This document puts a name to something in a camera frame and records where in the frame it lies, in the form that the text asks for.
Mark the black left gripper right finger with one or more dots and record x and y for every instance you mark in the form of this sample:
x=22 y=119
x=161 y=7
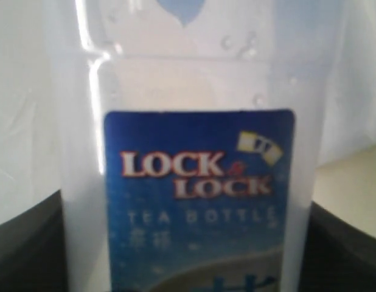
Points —
x=337 y=256

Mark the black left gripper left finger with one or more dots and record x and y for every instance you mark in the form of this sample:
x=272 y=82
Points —
x=32 y=249

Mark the clear plastic tall container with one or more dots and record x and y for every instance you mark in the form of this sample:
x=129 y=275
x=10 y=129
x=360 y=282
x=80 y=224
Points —
x=190 y=135

